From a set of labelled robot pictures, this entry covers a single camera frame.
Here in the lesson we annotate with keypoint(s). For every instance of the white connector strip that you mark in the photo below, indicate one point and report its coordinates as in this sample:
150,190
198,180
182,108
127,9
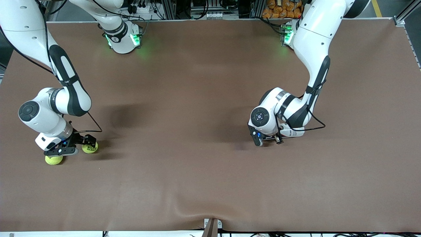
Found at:
217,15

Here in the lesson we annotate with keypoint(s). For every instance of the silver aluminium frame profile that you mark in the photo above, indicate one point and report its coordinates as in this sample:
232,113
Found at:
169,8
399,20

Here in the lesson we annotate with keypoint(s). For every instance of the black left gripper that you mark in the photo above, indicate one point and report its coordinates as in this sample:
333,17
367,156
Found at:
278,138

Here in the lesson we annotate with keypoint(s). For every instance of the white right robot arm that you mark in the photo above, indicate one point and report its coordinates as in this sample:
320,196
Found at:
19,26

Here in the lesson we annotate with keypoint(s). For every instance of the grey metal clamp bracket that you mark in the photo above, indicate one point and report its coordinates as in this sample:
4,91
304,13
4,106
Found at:
219,223

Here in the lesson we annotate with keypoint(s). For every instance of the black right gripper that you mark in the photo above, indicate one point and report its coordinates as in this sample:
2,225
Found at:
77,138

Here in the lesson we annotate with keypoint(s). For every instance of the white power strip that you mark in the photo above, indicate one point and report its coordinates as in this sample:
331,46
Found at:
144,9

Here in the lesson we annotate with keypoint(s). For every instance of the yellow-green tennis ball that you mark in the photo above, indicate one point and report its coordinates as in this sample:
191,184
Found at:
54,160
89,149

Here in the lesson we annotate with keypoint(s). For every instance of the brown table mat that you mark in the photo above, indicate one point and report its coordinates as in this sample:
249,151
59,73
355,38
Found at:
230,171

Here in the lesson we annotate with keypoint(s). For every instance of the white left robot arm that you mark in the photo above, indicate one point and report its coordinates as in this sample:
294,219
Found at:
315,29

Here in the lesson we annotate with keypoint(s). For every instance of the orange snack packets pile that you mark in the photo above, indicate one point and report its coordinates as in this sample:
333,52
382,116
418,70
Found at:
279,11

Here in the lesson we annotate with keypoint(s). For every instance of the brown wooden post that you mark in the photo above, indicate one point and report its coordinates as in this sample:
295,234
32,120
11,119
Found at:
210,230

